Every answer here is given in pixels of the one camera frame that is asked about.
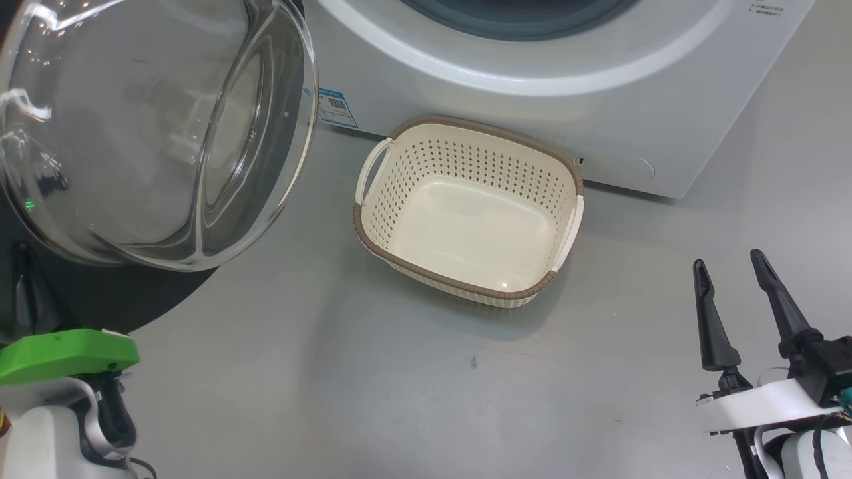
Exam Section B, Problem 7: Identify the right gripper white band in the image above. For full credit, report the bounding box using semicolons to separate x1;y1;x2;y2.
692;249;852;435

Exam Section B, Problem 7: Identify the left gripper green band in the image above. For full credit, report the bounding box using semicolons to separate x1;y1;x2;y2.
0;243;141;388

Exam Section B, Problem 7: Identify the round glass washer door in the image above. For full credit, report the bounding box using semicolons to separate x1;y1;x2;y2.
0;0;319;337

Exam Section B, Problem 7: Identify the white front-load washing machine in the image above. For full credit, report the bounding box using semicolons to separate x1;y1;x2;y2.
303;0;818;200

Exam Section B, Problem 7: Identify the cream perforated laundry basket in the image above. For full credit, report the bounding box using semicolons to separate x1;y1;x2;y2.
353;114;586;310

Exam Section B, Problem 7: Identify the blue energy label sticker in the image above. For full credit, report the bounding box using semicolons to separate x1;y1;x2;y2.
316;86;359;130

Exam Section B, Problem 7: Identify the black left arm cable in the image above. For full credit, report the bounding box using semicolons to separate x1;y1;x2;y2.
83;376;157;479

